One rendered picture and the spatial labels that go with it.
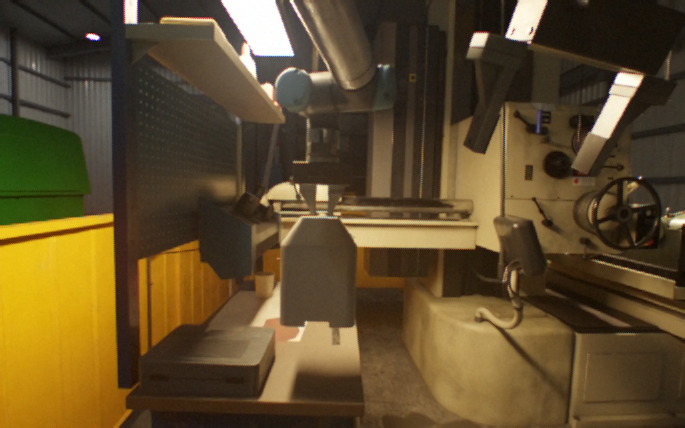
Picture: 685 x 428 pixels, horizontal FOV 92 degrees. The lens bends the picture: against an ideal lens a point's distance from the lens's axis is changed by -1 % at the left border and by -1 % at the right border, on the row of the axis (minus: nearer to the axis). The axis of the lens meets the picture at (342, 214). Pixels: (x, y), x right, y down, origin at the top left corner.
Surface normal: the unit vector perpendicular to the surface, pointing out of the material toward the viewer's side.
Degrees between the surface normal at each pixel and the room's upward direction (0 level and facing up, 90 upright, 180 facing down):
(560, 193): 90
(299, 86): 90
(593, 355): 90
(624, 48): 113
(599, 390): 90
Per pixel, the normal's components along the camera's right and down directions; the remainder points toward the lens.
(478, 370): -0.46, 0.05
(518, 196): 0.07, 0.07
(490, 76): 0.07, 0.46
